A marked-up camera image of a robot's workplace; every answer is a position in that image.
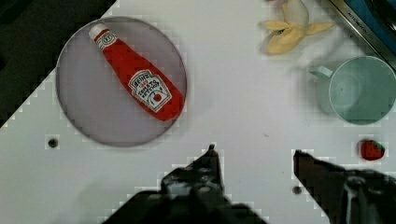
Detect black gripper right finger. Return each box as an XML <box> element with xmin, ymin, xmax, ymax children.
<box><xmin>293</xmin><ymin>150</ymin><xmax>396</xmax><ymax>224</ymax></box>

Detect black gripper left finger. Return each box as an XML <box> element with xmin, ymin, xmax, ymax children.
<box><xmin>161</xmin><ymin>144</ymin><xmax>224</xmax><ymax>199</ymax></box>

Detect red strawberry toy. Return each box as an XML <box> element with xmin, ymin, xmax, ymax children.
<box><xmin>361</xmin><ymin>140</ymin><xmax>386</xmax><ymax>161</ymax></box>

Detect red ketchup bottle toy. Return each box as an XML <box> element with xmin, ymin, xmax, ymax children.
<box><xmin>89</xmin><ymin>23</ymin><xmax>185</xmax><ymax>121</ymax></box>

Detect light green cup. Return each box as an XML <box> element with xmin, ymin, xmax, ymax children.
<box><xmin>309</xmin><ymin>56</ymin><xmax>396</xmax><ymax>125</ymax></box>

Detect grey round plate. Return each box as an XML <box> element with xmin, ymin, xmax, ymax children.
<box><xmin>56</xmin><ymin>17</ymin><xmax>187</xmax><ymax>147</ymax></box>

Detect yellow plush banana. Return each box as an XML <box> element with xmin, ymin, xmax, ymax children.
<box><xmin>263</xmin><ymin>0</ymin><xmax>334</xmax><ymax>55</ymax></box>

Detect black toaster oven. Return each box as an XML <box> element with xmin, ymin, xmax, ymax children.
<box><xmin>326</xmin><ymin>0</ymin><xmax>396</xmax><ymax>67</ymax></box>

